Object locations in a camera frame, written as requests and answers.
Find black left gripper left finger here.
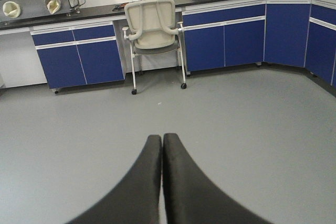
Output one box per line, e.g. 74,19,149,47
69,135,162,223

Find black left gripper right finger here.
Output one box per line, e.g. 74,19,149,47
162,133,268,223

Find beige rolling office chair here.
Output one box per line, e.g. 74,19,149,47
122,0,187,95

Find blue lab bench cabinets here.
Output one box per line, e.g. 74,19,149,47
0,0,336,95

